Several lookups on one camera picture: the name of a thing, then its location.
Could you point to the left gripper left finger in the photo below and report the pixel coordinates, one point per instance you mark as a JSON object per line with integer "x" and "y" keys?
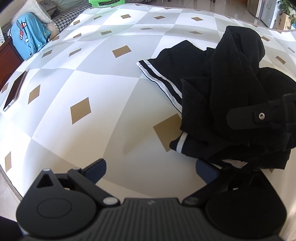
{"x": 93, "y": 172}

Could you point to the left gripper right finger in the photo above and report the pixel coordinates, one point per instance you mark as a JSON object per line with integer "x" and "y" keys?
{"x": 207, "y": 171}

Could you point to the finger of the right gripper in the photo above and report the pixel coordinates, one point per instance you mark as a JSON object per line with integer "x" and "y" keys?
{"x": 256, "y": 116}

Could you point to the black jacket with white stripes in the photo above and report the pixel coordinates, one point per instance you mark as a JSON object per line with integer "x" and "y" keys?
{"x": 204, "y": 85}

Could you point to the checkered diamond tablecloth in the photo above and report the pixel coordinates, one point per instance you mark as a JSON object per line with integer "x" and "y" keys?
{"x": 85, "y": 98}

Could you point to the cardboard box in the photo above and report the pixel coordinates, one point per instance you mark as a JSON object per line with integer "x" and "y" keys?
{"x": 282, "y": 22}

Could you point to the green potted plant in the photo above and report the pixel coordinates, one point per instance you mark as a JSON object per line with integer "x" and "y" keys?
{"x": 289, "y": 8}

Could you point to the smartphone on table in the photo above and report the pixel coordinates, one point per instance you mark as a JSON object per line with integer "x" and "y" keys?
{"x": 14, "y": 92}

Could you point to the red wooden cabinet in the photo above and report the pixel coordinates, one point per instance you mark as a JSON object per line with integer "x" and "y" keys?
{"x": 10, "y": 59}

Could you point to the blue cartoon garment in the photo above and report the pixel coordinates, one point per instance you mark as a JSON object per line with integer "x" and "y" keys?
{"x": 29, "y": 35}

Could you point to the houndstooth sofa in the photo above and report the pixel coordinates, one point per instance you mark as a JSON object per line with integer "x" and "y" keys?
{"x": 64, "y": 18}

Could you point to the green plastic chair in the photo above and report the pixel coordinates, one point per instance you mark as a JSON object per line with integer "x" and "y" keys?
{"x": 106, "y": 3}

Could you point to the white pillow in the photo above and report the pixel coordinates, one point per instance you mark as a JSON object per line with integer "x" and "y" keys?
{"x": 32, "y": 6}

